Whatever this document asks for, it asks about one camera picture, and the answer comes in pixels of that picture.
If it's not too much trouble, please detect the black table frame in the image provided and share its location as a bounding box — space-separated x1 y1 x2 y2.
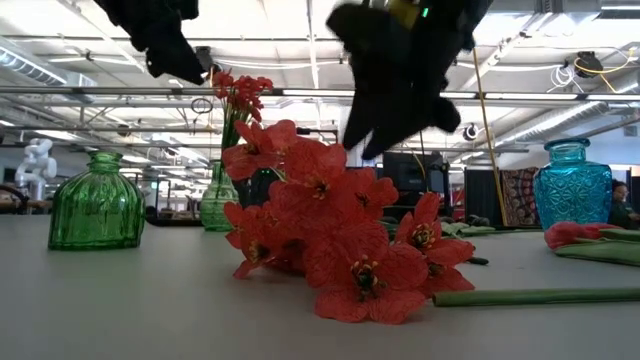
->
143 213 204 228

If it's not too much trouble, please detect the wide dark green glass vase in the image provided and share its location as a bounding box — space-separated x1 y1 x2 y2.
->
48 151 146 251

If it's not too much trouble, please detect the patterned hanging cloth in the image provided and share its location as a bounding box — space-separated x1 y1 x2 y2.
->
501 167 540 227

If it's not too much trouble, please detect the red blossom bunch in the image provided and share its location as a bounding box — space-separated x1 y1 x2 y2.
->
222 119 476 325
212 69 275 201

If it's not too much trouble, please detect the yellow hanging cable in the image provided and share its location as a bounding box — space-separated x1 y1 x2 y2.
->
471 48 509 227

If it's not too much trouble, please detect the yellow cable label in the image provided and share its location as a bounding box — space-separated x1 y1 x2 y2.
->
387 0 422 30

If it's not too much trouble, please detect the black partition panel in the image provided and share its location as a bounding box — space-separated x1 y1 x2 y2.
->
463 168 504 226

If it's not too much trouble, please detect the slim pale green glass vase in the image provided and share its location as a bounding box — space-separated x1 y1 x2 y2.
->
199 159 240 232

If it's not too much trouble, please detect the red tulip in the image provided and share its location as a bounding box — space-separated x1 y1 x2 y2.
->
543 222 640 266
432 287 640 308
584 222 640 244

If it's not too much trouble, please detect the person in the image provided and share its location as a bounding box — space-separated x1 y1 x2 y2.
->
607 179 640 230

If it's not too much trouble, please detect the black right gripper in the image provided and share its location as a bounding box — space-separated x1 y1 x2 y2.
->
324 0 494 161

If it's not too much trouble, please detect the white robot figure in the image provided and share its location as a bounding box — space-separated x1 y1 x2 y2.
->
14 138 58 201

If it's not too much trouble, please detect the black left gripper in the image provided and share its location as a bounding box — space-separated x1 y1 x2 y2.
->
92 0 206 85

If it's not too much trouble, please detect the black monitor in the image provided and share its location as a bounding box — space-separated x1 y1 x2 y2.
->
382 151 449 194

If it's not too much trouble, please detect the ceiling light strip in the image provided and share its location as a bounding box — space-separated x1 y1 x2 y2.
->
272 88 581 101

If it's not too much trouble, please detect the blue patterned glass vase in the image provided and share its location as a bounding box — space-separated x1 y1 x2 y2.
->
532 137 614 230

